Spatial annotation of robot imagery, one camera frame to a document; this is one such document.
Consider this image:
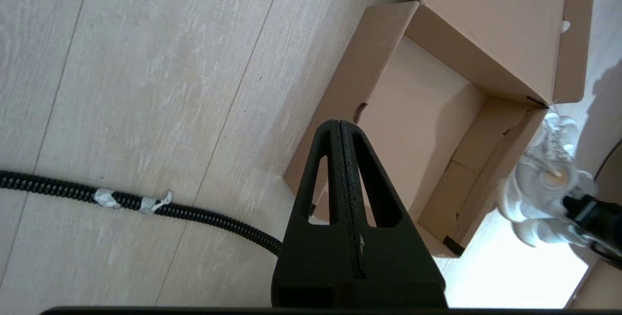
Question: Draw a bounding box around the white lace-up sneaker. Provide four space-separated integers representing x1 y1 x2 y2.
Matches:
497 179 591 248
515 113 596 200

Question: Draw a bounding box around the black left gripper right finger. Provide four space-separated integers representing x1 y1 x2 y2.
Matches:
340 120 449 308

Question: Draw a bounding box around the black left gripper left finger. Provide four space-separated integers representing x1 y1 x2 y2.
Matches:
271 119 363 308

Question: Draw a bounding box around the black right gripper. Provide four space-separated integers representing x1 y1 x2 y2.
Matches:
562 194 622 269

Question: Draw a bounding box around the round brown base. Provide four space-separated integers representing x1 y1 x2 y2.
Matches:
594 138 622 194

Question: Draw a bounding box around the black coiled cable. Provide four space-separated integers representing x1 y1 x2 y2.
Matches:
0 169 284 257

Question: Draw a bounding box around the brown cardboard shoe box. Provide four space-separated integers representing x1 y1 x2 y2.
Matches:
283 0 598 259

